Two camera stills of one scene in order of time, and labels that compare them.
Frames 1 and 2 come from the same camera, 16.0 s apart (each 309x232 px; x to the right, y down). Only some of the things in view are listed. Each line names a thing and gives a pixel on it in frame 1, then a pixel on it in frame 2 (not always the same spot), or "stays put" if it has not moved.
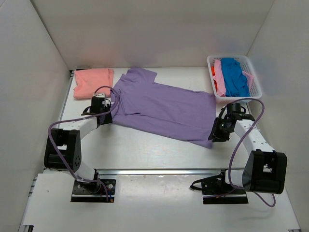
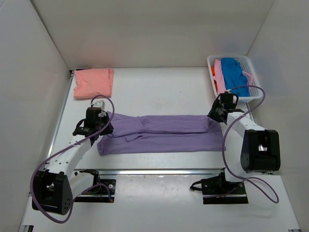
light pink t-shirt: (219, 77) stays put
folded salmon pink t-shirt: (88, 80) stays put
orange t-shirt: (215, 82) stays put
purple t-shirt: (179, 114) → (140, 134)
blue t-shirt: (235, 82) stays put
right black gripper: (215, 136) → (212, 114)
